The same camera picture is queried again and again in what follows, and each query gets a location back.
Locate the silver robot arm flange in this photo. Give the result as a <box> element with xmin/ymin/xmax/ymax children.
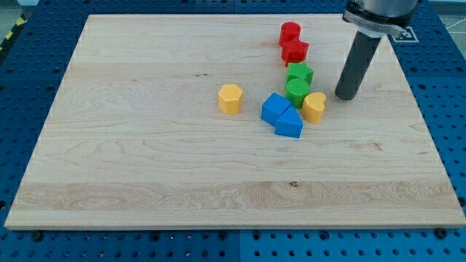
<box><xmin>342</xmin><ymin>0</ymin><xmax>418</xmax><ymax>38</ymax></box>

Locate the yellow heart block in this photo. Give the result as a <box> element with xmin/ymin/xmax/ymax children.
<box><xmin>301</xmin><ymin>92</ymin><xmax>326</xmax><ymax>124</ymax></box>

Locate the wooden board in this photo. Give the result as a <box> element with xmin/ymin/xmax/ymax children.
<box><xmin>5</xmin><ymin>15</ymin><xmax>465</xmax><ymax>230</ymax></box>

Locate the yellow hexagon block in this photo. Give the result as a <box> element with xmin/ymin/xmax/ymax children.
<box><xmin>218</xmin><ymin>84</ymin><xmax>244</xmax><ymax>114</ymax></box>

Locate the blue cube block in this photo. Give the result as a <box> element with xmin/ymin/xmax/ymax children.
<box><xmin>261</xmin><ymin>93</ymin><xmax>291</xmax><ymax>126</ymax></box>

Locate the blue triangle block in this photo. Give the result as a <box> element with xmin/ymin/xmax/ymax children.
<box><xmin>275</xmin><ymin>106</ymin><xmax>303</xmax><ymax>138</ymax></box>

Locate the green cylinder block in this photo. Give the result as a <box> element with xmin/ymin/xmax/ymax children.
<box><xmin>285</xmin><ymin>79</ymin><xmax>310</xmax><ymax>108</ymax></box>

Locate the green star block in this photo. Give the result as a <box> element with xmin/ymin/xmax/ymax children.
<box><xmin>285</xmin><ymin>61</ymin><xmax>315</xmax><ymax>84</ymax></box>

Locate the red star block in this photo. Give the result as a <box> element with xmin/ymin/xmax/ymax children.
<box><xmin>281</xmin><ymin>39</ymin><xmax>309</xmax><ymax>65</ymax></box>

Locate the red cylinder block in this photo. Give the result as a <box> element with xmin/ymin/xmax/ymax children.
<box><xmin>279</xmin><ymin>22</ymin><xmax>301</xmax><ymax>47</ymax></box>

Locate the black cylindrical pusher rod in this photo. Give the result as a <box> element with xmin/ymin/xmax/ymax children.
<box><xmin>334</xmin><ymin>31</ymin><xmax>381</xmax><ymax>100</ymax></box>

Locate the fiducial marker tag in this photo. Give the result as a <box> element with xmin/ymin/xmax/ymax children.
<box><xmin>392</xmin><ymin>26</ymin><xmax>419</xmax><ymax>43</ymax></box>

